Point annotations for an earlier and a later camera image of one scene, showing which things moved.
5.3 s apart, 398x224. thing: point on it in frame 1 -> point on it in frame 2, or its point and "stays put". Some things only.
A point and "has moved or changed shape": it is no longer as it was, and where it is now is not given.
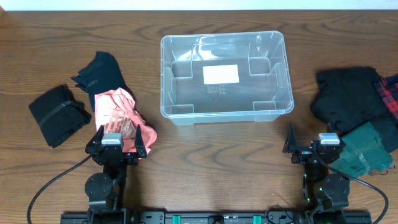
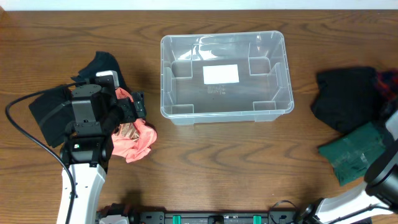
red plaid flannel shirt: (388, 91) has moved or changed shape
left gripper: (113, 154) -> (131, 109)
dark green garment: (364, 153) stays put
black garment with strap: (60, 116) stays put
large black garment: (348, 98) stays put
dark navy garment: (102, 74) stays put
